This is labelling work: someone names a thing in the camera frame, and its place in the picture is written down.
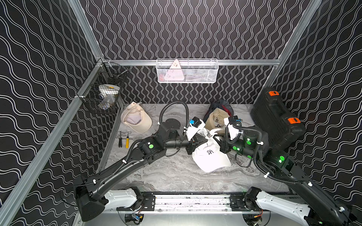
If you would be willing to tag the black tool case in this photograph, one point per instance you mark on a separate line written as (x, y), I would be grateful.
(271, 115)

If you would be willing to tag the tan cap with logo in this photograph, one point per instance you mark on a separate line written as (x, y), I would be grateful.
(216, 120)

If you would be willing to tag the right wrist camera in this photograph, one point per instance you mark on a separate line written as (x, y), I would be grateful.
(229, 123)

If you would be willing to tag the aluminium frame post right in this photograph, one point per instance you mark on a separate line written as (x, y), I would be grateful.
(292, 42)

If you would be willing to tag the grey and red cap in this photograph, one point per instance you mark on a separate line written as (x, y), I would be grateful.
(225, 106)

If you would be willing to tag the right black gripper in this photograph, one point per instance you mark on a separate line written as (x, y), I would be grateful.
(224, 146)

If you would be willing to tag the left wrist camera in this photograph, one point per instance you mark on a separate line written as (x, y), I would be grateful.
(194, 126)

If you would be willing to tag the aluminium frame post left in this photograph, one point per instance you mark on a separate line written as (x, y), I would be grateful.
(86, 28)

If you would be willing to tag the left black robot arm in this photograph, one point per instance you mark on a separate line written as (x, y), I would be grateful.
(90, 192)

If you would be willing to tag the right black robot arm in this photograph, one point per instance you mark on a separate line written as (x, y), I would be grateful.
(318, 209)

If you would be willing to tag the aluminium left side rail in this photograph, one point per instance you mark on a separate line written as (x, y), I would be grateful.
(26, 182)

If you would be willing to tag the pink triangle card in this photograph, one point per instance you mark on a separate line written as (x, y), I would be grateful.
(175, 72)

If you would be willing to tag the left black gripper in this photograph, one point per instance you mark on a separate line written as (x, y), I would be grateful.
(194, 144)

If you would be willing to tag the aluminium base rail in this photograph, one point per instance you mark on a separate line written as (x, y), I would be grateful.
(153, 202)

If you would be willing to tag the black wire basket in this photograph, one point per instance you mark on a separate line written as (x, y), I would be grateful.
(109, 73)

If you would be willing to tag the dark navy cap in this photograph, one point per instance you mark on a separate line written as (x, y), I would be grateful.
(212, 107)

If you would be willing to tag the aluminium frame post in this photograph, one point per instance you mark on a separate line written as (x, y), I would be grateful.
(292, 42)
(86, 28)

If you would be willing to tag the cream cap with text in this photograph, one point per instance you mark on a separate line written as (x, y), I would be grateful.
(135, 117)

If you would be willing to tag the white cap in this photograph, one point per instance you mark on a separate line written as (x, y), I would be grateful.
(208, 156)

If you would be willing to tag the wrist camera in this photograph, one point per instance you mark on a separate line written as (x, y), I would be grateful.
(229, 123)
(194, 126)

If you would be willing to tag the aluminium back crossbar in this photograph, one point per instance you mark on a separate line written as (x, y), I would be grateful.
(220, 62)

